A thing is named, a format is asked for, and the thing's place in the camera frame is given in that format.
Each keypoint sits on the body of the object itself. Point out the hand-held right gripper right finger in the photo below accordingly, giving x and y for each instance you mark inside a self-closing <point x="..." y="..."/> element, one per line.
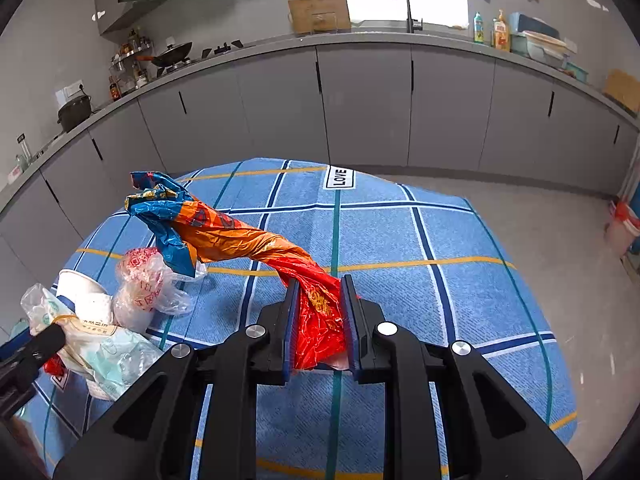
<point x="348" y="330"/>

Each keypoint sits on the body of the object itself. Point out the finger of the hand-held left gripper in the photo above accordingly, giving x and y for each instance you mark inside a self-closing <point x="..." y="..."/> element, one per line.
<point x="42" y="345"/>

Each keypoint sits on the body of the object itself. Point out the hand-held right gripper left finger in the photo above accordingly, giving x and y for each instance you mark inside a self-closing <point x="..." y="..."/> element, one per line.
<point x="292" y="320"/>

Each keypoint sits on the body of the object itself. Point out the small red wrapper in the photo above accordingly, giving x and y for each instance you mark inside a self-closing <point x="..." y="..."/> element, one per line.
<point x="55" y="366"/>

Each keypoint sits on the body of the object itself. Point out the white paper cup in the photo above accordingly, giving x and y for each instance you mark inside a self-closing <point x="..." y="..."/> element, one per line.
<point x="85" y="297"/>

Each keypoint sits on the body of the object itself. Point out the clear green-print plastic bag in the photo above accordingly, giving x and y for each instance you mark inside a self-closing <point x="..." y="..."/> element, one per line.
<point x="110" y="355"/>

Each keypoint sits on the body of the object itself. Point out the orange red blue plastic bag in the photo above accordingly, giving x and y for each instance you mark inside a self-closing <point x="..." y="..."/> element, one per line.
<point x="240" y="240"/>

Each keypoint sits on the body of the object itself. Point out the clear red-print plastic bag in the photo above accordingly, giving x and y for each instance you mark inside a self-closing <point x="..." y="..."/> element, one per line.
<point x="145" y="290"/>

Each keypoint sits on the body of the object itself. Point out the blue plaid tablecloth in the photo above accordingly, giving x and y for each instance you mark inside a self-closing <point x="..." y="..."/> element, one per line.
<point x="425" y="285"/>

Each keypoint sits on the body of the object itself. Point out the green glass jar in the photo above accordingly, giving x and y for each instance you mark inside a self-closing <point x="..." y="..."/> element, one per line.
<point x="21" y="164"/>

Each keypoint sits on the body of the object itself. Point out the clear tumbler bottle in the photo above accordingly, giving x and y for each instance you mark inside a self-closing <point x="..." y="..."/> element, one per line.
<point x="22" y="145"/>

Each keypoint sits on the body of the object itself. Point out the grey kitchen counter cabinets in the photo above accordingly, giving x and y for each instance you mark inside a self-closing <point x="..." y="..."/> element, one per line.
<point x="370" y="105"/>

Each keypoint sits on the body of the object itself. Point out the black rice cooker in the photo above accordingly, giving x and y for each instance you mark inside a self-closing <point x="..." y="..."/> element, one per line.
<point x="75" y="112"/>

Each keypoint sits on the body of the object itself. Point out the dark sauce bottle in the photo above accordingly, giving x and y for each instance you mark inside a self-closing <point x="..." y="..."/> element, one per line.
<point x="114" y="91"/>

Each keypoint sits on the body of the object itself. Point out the gas stove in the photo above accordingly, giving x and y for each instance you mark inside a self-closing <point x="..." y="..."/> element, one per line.
<point x="220" y="50"/>

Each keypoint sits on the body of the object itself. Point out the black wok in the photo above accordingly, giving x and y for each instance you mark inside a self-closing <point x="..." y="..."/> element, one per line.
<point x="172" y="54"/>

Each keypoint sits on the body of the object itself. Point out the metal spice rack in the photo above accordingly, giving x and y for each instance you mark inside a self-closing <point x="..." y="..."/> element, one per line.
<point x="130" y="57"/>

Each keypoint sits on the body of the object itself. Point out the wooden cutting board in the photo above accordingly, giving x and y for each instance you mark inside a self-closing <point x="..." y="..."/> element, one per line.
<point x="320" y="12"/>

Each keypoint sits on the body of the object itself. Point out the dark kitchen faucet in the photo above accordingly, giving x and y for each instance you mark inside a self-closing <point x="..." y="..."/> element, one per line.
<point x="411" y="15"/>

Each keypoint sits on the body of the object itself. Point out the green dish soap bottle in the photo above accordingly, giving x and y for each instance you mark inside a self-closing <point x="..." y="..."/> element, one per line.
<point x="478" y="30"/>

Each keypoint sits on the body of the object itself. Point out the yellow detergent bottle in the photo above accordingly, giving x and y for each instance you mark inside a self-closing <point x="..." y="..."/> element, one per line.
<point x="501" y="35"/>

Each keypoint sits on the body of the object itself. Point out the dish rack with containers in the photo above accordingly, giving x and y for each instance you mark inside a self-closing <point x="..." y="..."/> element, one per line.
<point x="540" y="42"/>

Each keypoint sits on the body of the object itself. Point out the brown cardboard box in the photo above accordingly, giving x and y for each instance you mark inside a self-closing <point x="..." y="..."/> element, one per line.
<point x="620" y="89"/>

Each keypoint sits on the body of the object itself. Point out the white wall socket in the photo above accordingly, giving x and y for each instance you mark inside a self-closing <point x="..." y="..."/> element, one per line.
<point x="68" y="91"/>

